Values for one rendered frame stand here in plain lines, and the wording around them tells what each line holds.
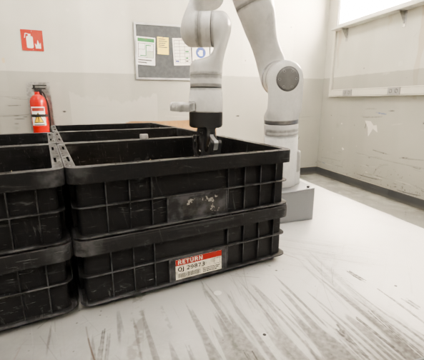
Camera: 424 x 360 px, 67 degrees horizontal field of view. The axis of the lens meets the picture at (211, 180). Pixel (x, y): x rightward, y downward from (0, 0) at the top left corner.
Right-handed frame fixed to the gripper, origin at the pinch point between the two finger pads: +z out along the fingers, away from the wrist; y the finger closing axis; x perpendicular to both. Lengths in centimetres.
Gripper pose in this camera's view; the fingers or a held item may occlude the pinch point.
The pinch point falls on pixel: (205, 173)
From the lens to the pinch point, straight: 74.9
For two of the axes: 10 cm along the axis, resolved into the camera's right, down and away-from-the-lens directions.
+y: -3.5, -2.2, 9.1
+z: -0.1, 9.7, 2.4
